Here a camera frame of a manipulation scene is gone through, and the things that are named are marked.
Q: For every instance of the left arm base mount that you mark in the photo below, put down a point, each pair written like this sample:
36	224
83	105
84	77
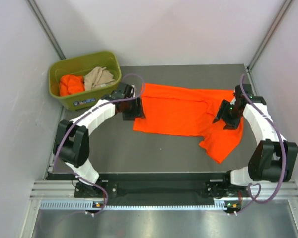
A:
83	190

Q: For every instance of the olive green plastic bin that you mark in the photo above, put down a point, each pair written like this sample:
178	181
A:
81	66

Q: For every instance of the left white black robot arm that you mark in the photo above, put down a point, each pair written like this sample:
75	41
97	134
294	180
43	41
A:
72	144

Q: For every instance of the beige shirt in bin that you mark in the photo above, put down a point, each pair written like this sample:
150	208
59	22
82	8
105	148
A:
98	77

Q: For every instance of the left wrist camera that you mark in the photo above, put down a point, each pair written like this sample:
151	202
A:
123	91

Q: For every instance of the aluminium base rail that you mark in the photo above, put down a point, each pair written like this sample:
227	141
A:
59	195

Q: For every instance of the orange t-shirt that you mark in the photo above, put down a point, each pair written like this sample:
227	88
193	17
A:
180	111

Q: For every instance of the black centre mounting plate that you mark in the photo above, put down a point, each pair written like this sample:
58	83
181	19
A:
157	193

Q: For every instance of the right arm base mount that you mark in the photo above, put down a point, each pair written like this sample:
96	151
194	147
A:
224	188

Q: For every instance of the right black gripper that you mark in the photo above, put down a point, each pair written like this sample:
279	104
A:
230	124

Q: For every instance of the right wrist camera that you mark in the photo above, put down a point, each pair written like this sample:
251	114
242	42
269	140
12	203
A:
239	91

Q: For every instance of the orange shirt in bin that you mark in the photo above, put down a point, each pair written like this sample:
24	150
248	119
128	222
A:
71	84

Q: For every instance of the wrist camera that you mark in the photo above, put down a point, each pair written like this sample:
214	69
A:
123	91
239	91

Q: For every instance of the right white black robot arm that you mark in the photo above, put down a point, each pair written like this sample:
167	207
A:
266	162

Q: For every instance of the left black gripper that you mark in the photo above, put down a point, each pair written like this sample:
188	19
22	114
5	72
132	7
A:
137	112

